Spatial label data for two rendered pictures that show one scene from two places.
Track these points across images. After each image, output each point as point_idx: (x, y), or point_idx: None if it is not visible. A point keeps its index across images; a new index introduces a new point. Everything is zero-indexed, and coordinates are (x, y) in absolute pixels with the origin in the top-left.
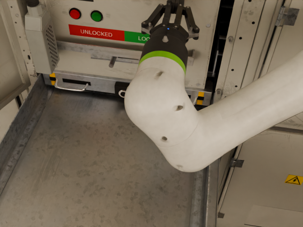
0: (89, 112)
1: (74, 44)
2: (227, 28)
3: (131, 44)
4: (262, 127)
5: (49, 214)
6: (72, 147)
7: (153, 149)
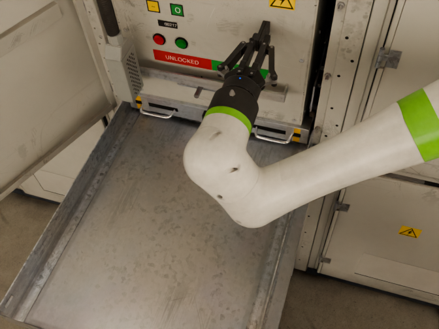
0: (175, 142)
1: (158, 72)
2: None
3: None
4: (322, 192)
5: (123, 249)
6: (152, 179)
7: None
